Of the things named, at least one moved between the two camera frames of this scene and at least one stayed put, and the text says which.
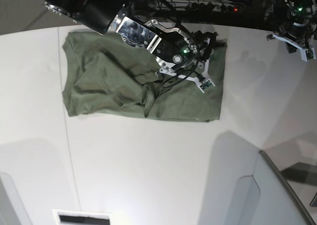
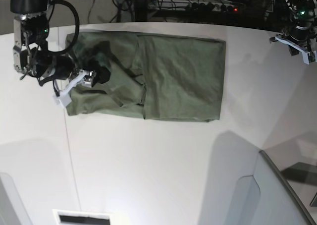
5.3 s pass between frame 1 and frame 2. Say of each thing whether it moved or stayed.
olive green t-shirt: stayed
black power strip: stayed
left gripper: moved
